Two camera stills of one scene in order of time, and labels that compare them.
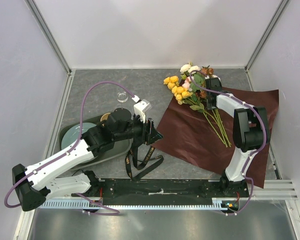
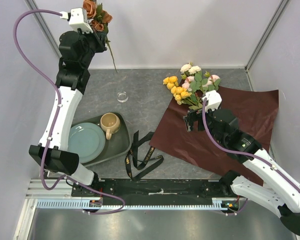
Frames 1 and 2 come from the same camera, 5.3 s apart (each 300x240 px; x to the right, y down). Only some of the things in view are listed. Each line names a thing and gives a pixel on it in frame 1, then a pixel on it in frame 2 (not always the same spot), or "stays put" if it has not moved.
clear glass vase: (122, 97) stays put
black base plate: (157, 191) stays put
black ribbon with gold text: (137, 170) stays put
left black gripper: (158, 136) → (99, 37)
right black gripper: (209, 107) → (193, 115)
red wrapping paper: (205, 138) stays put
